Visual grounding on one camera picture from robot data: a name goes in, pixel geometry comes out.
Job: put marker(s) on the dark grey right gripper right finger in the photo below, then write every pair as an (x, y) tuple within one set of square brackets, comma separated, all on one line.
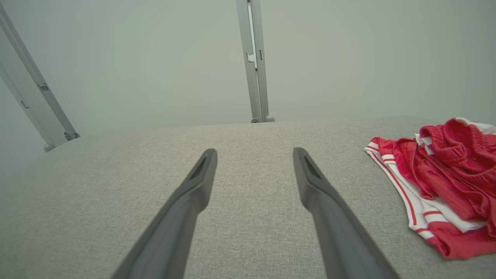
[(341, 232)]

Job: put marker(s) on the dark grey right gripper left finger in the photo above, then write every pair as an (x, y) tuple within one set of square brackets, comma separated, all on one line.
[(170, 224)]

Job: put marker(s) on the red shirt with white stripes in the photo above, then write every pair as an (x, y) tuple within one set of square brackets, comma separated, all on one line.
[(461, 242)]

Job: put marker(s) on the red shorts with elastic waistband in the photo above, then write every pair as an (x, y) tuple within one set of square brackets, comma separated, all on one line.
[(457, 155)]

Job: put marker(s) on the grey metal partition post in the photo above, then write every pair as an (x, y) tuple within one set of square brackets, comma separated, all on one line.
[(255, 89), (35, 93)]

